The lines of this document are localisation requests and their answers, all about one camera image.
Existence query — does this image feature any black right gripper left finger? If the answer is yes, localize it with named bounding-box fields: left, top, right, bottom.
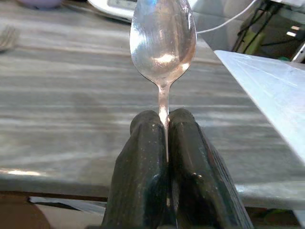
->
left=101, top=109, right=170, bottom=229

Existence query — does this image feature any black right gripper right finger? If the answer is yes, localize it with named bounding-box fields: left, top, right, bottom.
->
left=167, top=108, right=254, bottom=229

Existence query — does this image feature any stainless steel spoon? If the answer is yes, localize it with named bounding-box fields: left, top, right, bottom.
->
left=130, top=0, right=198, bottom=164

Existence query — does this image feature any white flat board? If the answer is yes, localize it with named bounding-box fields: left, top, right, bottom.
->
left=213, top=49, right=305, bottom=165

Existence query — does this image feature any white kitchen appliance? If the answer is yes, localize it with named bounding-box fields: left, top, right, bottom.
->
left=87, top=0, right=200, bottom=24

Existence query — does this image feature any stainless steel fork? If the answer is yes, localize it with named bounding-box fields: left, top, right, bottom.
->
left=0, top=25, right=19, bottom=52

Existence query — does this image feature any purple plastic bowl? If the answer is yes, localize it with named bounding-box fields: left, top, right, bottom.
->
left=16, top=0, right=63, bottom=10

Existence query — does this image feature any white cable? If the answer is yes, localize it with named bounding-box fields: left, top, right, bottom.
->
left=197, top=0, right=260, bottom=34

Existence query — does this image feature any black cable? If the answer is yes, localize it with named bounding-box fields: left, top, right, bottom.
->
left=234, top=0, right=286, bottom=53

